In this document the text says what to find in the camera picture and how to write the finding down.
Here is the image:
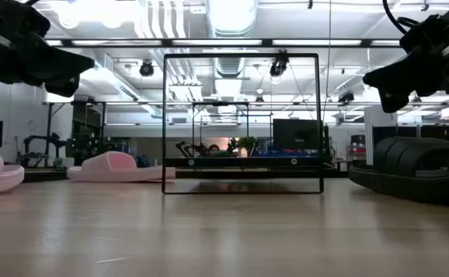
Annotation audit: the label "blue table cover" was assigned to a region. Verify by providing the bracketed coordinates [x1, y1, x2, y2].
[254, 149, 318, 159]

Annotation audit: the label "black overhead frame rail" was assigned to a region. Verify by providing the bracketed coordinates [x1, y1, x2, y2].
[45, 37, 402, 49]

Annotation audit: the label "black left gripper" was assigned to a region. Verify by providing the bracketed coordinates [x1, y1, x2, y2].
[0, 22, 96, 98]

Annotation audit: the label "black metal frame stand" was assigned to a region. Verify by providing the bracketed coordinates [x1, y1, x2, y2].
[42, 100, 107, 167]

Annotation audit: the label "black partition panels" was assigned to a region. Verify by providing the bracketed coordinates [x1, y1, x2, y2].
[371, 125, 449, 142]

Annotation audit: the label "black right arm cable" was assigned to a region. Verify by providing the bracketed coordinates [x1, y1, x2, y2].
[381, 0, 420, 35]

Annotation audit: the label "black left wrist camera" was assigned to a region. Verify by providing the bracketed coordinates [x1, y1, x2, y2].
[0, 0, 52, 38]

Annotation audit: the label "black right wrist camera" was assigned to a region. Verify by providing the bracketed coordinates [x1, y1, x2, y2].
[398, 14, 447, 54]

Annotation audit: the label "small leafy green plant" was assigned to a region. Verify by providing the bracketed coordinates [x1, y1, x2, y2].
[238, 135, 259, 158]

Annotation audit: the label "silver ventilation duct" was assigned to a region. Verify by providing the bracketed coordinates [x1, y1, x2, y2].
[205, 0, 259, 78]

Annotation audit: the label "black ceiling spotlight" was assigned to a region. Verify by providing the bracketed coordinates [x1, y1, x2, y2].
[268, 53, 290, 78]
[338, 90, 355, 105]
[138, 59, 155, 78]

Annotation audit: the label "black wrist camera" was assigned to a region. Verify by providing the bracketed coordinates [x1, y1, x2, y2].
[398, 14, 447, 54]
[0, 0, 52, 38]

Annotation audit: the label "large black monitor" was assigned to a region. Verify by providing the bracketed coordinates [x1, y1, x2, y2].
[272, 118, 324, 152]

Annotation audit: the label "black metal frame shelf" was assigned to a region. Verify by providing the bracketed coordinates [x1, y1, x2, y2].
[161, 52, 324, 195]

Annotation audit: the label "red and white cart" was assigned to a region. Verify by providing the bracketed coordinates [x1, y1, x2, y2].
[348, 134, 368, 161]

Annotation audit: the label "black ribbed slide sandal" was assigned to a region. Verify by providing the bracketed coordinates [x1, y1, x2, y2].
[348, 135, 449, 209]

